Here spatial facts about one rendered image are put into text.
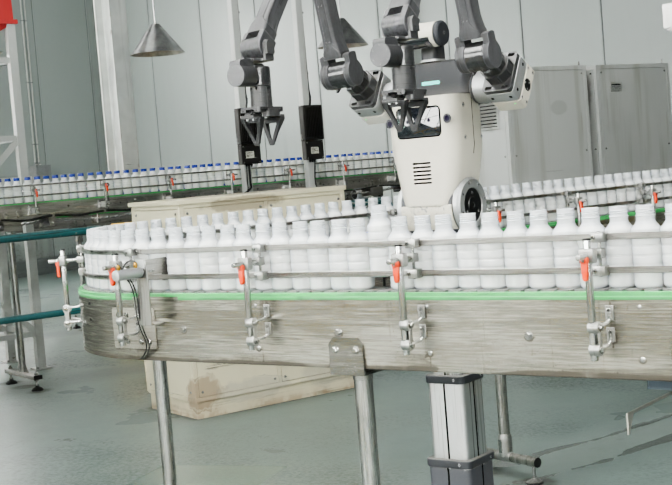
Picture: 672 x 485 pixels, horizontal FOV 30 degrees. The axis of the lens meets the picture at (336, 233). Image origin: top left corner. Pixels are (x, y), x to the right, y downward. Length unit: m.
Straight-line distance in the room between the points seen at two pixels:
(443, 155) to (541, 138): 5.52
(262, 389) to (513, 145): 2.79
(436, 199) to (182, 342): 0.81
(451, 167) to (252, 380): 3.69
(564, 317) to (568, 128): 6.57
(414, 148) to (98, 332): 1.02
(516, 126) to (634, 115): 1.21
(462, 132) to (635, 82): 6.29
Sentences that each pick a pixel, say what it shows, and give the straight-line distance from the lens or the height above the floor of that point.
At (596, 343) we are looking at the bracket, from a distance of 2.55.
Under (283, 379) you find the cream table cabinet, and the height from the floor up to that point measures 0.13.
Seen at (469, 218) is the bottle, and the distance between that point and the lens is 2.76.
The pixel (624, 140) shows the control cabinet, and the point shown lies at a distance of 9.58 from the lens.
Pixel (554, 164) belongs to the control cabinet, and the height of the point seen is 1.18.
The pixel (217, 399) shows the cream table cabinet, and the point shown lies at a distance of 6.89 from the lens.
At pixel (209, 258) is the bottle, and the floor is 1.08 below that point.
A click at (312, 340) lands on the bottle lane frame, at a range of 2.99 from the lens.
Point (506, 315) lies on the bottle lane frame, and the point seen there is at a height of 0.95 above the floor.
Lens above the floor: 1.29
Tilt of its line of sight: 3 degrees down
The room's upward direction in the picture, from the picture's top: 5 degrees counter-clockwise
